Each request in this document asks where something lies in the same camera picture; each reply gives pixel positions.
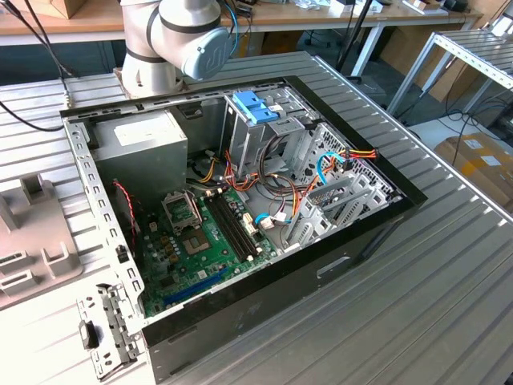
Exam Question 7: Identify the light blue data wire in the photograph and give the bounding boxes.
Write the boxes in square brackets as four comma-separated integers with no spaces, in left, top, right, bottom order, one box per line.
[254,151,353,232]

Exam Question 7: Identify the red yellow power wire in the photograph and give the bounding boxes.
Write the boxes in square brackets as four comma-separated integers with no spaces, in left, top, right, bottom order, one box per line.
[292,147,380,220]

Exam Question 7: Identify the metal disk bay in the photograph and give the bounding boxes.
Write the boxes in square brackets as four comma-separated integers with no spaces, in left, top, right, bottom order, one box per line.
[280,122,404,254]

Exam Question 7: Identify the white board connector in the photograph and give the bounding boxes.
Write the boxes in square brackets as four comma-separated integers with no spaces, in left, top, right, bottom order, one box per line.
[241,211,258,238]

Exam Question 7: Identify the black RAM slot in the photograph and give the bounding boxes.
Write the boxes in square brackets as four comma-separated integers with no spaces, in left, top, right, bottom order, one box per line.
[212,196,248,261]
[217,195,252,259]
[208,197,243,262]
[222,193,258,257]

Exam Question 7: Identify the grey metal drive cage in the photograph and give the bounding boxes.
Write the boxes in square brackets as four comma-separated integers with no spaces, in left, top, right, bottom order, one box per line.
[219,86,321,182]

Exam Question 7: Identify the CPU socket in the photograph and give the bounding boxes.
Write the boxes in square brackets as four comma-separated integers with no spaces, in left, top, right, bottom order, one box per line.
[178,228,212,258]

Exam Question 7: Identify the metal socket cover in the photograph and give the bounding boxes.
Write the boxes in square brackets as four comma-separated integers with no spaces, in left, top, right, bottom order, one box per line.
[160,191,202,233]

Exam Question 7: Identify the blue plastic drive latch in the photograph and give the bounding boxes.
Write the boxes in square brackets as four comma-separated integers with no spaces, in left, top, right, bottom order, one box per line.
[231,91,280,126]

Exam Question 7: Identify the green motherboard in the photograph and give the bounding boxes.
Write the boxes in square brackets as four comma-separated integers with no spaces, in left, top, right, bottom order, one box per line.
[135,186,281,318]

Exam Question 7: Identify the blue expansion slot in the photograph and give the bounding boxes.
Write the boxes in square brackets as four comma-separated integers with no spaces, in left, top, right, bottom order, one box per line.
[162,266,230,306]

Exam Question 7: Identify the grey power supply unit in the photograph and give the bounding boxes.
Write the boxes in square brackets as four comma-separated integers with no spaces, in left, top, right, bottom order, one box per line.
[92,110,189,201]

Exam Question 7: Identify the black open PC case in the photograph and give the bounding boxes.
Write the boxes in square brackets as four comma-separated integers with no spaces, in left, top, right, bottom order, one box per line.
[59,75,429,384]

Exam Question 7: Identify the wooden desk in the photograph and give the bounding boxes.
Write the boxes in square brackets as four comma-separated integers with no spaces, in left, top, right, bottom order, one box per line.
[0,0,126,46]
[236,0,484,79]

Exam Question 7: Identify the grey parts rack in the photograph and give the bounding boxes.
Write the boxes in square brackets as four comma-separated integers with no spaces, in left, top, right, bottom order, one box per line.
[0,175,83,310]

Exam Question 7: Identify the labelled cardboard box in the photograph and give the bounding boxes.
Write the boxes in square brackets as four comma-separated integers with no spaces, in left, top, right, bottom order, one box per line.
[434,134,513,209]

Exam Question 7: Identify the brown cardboard box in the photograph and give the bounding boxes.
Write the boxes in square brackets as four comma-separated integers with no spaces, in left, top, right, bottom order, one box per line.
[378,26,484,103]
[23,0,88,20]

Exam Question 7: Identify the small white box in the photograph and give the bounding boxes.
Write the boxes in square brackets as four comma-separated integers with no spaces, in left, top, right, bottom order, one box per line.
[411,0,449,16]

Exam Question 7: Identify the black cable bundle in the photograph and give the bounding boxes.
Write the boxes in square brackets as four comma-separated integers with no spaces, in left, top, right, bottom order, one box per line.
[258,134,309,197]

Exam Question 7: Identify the orange red wire bundle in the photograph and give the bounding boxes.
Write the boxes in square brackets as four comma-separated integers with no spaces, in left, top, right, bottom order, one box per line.
[223,150,261,194]

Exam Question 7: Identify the yellow black power wires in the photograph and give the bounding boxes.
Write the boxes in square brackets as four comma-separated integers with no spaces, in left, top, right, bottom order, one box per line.
[191,148,221,184]

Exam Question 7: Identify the red black fan wire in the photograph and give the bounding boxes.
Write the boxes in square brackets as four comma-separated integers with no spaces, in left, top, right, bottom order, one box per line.
[112,179,142,241]

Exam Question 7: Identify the black case latch handle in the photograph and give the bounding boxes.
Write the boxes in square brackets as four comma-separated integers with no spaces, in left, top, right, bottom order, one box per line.
[79,319,101,351]

